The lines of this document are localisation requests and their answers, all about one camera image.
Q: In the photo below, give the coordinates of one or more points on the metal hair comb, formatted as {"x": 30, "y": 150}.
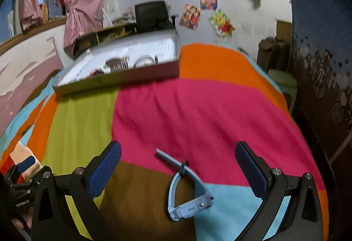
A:
{"x": 115, "y": 63}

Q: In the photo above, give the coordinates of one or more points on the cartoon family wall poster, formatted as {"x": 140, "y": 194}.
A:
{"x": 190, "y": 16}

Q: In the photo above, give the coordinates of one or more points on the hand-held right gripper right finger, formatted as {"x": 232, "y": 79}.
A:
{"x": 251, "y": 172}

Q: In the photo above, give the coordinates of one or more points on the white paper tray liner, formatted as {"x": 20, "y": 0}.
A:
{"x": 143, "y": 48}

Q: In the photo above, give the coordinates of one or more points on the black office chair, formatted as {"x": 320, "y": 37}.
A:
{"x": 148, "y": 15}

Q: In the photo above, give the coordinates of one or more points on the light blue wrist watch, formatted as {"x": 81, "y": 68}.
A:
{"x": 189, "y": 210}

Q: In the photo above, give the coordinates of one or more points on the black bag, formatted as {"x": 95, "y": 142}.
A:
{"x": 165, "y": 24}

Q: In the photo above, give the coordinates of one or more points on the wooden window sill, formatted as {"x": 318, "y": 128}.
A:
{"x": 33, "y": 31}

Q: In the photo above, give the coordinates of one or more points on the yellow bear wall poster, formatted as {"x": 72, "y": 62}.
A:
{"x": 221, "y": 23}

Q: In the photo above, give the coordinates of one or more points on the blue printed curtain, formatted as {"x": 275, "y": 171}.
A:
{"x": 316, "y": 9}

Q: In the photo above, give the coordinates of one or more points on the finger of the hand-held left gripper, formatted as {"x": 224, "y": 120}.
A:
{"x": 40, "y": 170}
{"x": 26, "y": 163}

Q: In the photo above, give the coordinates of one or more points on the brown bag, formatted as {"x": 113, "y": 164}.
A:
{"x": 268, "y": 51}

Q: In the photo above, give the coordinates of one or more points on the person's left hand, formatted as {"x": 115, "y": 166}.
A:
{"x": 18, "y": 223}

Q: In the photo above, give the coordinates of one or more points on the green plastic stool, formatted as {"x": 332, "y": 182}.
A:
{"x": 282, "y": 78}

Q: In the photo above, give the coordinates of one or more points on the colourful patchwork blanket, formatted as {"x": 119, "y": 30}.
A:
{"x": 192, "y": 114}

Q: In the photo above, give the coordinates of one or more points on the shallow grey cardboard tray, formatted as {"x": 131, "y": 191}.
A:
{"x": 123, "y": 78}

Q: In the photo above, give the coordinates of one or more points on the wooden desk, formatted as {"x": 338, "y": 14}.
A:
{"x": 85, "y": 40}

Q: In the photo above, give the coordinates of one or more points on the wooden board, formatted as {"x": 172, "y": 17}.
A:
{"x": 283, "y": 29}

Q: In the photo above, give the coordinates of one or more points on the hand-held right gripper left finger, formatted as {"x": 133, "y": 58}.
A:
{"x": 106, "y": 172}

